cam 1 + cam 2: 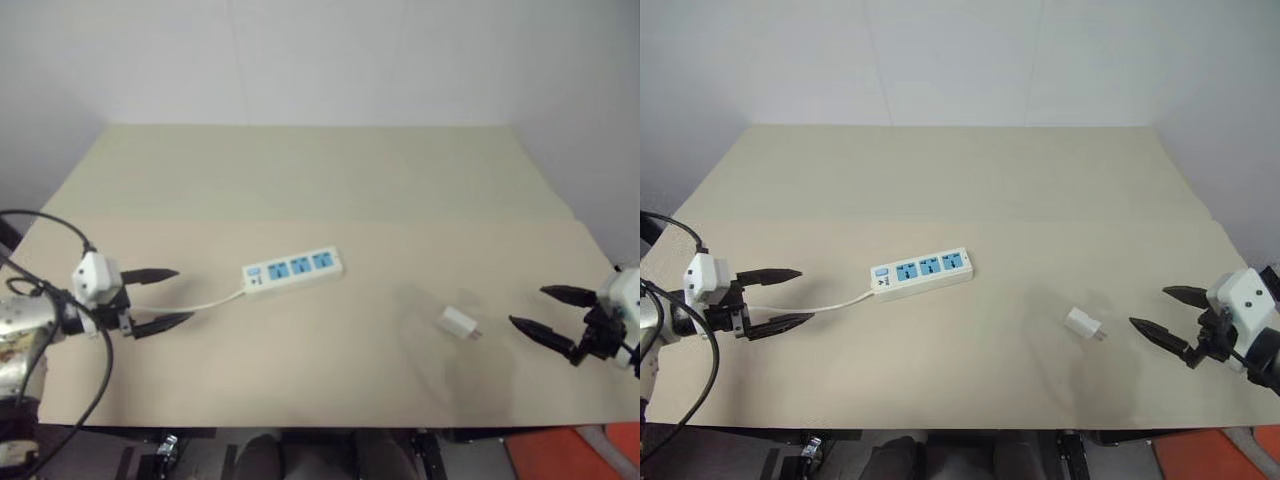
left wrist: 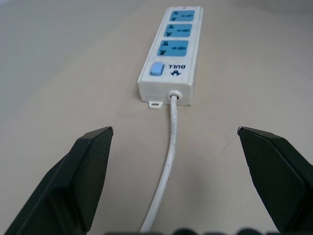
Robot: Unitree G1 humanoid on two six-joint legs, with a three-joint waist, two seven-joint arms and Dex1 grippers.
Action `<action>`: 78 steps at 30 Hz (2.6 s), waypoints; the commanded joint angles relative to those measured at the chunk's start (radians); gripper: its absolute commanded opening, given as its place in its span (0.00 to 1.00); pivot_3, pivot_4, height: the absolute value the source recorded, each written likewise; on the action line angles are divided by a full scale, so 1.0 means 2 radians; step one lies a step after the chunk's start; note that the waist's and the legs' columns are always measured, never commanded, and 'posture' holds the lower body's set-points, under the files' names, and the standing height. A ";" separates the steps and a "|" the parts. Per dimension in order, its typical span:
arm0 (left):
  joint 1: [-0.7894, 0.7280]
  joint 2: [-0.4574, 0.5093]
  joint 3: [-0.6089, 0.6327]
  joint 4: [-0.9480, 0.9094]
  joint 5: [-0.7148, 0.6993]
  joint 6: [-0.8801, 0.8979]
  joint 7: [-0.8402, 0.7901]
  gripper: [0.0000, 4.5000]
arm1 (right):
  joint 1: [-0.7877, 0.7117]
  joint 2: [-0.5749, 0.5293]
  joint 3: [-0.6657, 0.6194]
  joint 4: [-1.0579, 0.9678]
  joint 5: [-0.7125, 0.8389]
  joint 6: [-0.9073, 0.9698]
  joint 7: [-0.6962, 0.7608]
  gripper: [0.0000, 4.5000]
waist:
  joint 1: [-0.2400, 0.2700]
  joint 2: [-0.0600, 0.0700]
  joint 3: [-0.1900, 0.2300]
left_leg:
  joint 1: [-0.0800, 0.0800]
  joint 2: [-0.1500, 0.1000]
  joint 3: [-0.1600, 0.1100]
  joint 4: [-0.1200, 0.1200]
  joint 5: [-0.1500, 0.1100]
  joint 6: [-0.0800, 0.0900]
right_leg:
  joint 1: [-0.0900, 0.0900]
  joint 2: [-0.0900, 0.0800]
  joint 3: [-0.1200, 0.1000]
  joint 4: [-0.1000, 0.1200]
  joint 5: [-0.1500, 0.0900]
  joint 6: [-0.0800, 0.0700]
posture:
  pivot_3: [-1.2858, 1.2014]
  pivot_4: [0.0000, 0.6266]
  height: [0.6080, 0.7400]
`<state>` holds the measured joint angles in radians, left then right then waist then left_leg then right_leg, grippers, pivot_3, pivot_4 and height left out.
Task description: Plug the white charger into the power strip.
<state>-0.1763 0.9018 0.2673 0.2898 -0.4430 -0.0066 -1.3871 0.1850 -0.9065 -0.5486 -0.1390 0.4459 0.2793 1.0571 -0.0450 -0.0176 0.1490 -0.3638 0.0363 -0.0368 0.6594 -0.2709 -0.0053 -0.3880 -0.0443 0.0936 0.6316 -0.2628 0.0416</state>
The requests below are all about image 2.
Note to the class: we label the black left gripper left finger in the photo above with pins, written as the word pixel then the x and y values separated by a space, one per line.
pixel 73 176

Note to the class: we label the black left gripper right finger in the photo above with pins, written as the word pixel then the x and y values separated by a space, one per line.
pixel 276 171

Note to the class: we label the white power strip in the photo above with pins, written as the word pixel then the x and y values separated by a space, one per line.
pixel 171 58

